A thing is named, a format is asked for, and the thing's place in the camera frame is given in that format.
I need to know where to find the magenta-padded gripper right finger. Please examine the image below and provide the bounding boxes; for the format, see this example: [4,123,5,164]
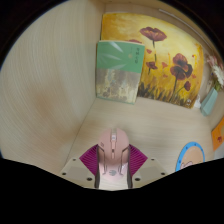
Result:
[127,143,168,190]

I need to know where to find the pale teal vase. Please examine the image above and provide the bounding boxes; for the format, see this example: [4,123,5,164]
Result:
[199,87,219,117]

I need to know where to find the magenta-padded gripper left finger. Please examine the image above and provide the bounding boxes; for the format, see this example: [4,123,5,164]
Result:
[59,143,101,190]

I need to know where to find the yellow poppy flower painting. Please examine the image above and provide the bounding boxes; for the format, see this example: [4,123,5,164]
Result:
[100,12,205,109]

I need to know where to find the pink and white flower bouquet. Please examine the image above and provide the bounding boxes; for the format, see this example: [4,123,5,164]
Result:
[204,53,224,93]

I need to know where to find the green-covered book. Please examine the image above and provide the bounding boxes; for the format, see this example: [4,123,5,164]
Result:
[95,39,146,105]

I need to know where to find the round cartoon-print mouse pad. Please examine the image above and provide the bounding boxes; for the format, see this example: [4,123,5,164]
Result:
[175,141,206,173]

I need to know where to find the pink computer mouse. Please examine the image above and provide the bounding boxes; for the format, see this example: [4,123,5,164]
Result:
[96,127,131,191]

